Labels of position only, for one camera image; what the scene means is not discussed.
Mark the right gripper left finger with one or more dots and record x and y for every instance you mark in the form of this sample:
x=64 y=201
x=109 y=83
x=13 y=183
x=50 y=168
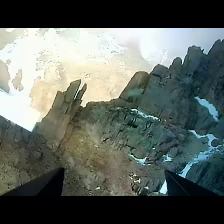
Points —
x=46 y=185

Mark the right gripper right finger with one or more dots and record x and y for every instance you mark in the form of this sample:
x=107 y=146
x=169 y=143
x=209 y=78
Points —
x=181 y=187

